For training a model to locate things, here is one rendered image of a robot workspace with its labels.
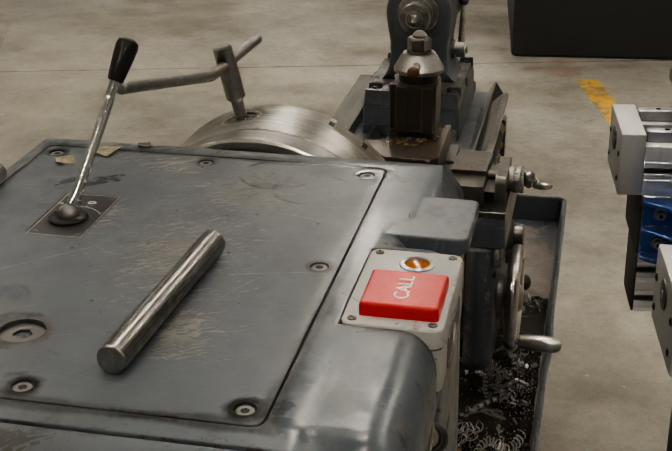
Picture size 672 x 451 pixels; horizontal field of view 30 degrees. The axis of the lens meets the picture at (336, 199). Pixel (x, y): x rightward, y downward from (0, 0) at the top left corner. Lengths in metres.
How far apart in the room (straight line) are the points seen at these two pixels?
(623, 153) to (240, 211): 0.78
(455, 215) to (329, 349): 0.26
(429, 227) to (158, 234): 0.23
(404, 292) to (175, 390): 0.20
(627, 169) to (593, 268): 2.22
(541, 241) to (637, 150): 1.07
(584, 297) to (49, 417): 3.05
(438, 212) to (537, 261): 1.61
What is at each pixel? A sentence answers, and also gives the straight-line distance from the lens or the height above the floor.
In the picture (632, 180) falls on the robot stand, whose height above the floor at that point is 1.05.
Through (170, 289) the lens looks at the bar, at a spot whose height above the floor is 1.28.
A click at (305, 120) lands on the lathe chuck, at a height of 1.23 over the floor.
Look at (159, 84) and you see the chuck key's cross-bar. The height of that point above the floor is 1.32.
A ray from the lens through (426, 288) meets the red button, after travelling 0.95.
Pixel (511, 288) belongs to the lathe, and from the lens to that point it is 2.03.
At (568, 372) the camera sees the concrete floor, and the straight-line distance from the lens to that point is 3.40.
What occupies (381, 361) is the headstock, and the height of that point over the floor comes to 1.25.
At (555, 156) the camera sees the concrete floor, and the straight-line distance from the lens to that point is 4.88.
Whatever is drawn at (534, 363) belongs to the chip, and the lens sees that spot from 2.31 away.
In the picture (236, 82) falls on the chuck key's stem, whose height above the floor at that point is 1.28.
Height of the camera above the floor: 1.69
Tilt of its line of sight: 22 degrees down
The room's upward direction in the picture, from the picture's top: straight up
